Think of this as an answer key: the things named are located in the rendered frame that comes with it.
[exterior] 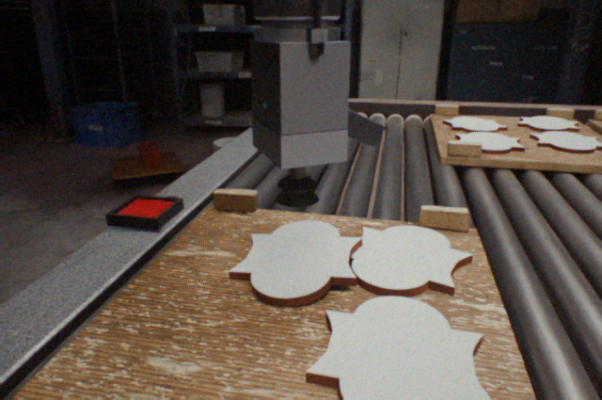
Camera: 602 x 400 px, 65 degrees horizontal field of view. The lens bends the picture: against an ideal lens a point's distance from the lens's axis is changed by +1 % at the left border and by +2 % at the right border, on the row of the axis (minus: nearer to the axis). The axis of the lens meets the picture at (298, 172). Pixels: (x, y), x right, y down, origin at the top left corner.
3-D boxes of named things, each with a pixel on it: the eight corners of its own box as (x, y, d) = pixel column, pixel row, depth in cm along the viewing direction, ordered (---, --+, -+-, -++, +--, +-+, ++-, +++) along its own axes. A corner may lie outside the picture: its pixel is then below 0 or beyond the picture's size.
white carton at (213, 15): (203, 26, 484) (202, 4, 477) (216, 25, 510) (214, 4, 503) (235, 26, 474) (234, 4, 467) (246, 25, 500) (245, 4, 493)
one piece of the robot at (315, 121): (411, -6, 38) (397, 181, 44) (357, -2, 46) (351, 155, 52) (274, -8, 34) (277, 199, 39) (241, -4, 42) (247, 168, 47)
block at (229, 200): (213, 210, 62) (212, 190, 61) (218, 205, 64) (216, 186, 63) (255, 214, 61) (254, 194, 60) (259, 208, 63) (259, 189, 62)
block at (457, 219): (417, 228, 57) (419, 208, 56) (417, 222, 59) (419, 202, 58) (469, 232, 56) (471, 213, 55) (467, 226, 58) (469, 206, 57)
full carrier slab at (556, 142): (439, 164, 87) (442, 142, 86) (429, 120, 125) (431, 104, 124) (655, 177, 80) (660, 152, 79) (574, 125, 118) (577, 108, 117)
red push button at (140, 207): (115, 223, 63) (114, 214, 63) (138, 207, 69) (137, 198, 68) (156, 228, 62) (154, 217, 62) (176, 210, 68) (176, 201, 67)
